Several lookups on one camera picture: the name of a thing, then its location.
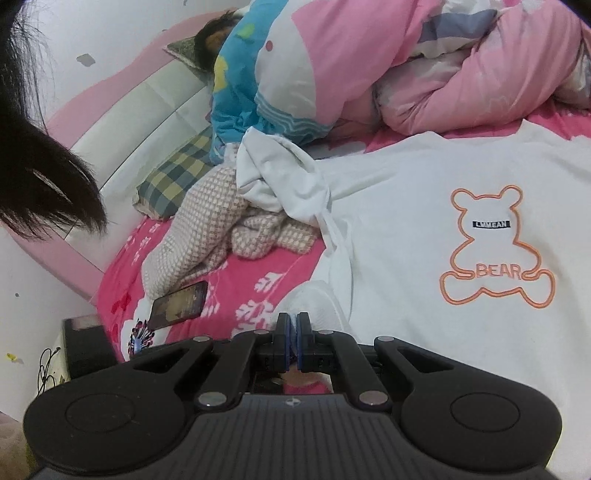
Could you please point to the black box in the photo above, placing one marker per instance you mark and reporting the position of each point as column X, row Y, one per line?
column 87, row 346

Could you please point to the beige checked garment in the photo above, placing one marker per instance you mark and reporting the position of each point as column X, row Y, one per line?
column 184, row 240

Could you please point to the pink floral bed sheet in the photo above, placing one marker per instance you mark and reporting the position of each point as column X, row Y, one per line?
column 258, row 277

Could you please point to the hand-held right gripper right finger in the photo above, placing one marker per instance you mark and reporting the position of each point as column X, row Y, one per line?
column 302, row 337

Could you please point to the pink blue printed quilt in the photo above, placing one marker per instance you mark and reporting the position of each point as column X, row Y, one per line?
column 332, row 60

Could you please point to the white bear-print T-shirt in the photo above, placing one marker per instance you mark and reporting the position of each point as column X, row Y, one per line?
column 392, row 230

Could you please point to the green plaid pillow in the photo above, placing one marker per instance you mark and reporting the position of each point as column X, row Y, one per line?
column 180, row 175

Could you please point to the person's dark hair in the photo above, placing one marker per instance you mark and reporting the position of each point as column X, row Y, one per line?
column 37, row 161

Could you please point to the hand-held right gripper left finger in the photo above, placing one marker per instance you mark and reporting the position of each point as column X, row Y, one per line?
column 288, row 337

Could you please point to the white pink padded headboard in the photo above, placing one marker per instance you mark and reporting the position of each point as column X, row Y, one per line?
column 138, row 106

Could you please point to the grey patterned pillow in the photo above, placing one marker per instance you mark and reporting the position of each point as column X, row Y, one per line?
column 180, row 50

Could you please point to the black smartphone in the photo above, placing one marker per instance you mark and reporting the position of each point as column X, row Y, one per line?
column 180, row 304

